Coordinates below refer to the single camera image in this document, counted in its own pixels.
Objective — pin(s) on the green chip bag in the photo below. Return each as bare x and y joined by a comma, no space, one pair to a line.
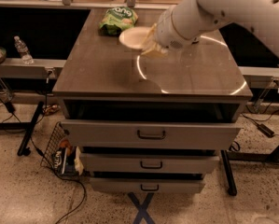
117,20

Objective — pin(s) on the grey drawer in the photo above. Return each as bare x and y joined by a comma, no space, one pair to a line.
89,133
146,185
149,163

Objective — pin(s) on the bottom grey drawer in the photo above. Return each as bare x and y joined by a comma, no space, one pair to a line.
146,185

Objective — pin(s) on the clear plastic water bottle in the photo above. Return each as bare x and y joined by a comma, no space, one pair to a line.
23,50

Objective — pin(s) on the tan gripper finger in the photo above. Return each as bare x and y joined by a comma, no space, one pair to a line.
150,39
154,50

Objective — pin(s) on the grey drawer cabinet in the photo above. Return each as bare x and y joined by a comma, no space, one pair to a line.
104,81

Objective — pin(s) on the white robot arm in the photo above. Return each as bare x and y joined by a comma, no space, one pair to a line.
181,24

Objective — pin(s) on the middle grey drawer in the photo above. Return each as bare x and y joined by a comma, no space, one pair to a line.
149,163

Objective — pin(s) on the wire mesh basket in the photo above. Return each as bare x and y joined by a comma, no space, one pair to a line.
60,155

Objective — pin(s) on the black power adapter right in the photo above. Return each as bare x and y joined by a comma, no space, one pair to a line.
265,130

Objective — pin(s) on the top grey drawer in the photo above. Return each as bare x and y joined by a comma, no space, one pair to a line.
89,133

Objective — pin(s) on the white paper bowl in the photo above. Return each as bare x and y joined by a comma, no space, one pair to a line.
133,38

